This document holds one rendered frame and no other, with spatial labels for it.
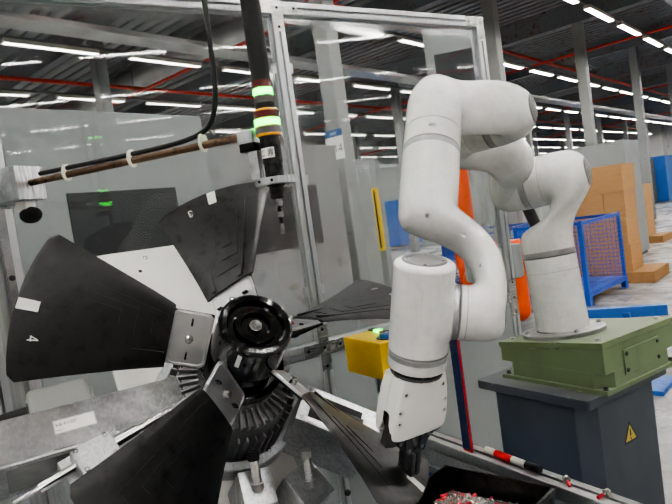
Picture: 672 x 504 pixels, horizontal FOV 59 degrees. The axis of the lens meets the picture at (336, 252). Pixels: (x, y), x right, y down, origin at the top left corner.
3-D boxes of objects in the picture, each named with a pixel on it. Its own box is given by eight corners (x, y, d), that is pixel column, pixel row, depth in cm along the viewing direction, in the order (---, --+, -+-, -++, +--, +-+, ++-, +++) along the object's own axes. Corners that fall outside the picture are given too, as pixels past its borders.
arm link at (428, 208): (501, 172, 97) (501, 352, 84) (402, 166, 99) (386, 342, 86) (511, 137, 89) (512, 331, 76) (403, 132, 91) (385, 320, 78)
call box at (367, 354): (348, 377, 153) (342, 336, 152) (380, 367, 158) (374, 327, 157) (385, 387, 139) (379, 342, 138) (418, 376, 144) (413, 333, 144)
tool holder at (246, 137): (237, 189, 101) (229, 131, 101) (259, 189, 108) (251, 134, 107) (284, 181, 97) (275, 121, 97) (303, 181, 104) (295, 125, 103)
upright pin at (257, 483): (249, 489, 97) (244, 451, 97) (261, 485, 98) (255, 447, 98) (255, 494, 95) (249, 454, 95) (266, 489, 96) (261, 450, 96)
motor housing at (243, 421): (183, 488, 102) (194, 455, 93) (146, 373, 113) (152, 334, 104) (302, 445, 113) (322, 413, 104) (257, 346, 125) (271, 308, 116)
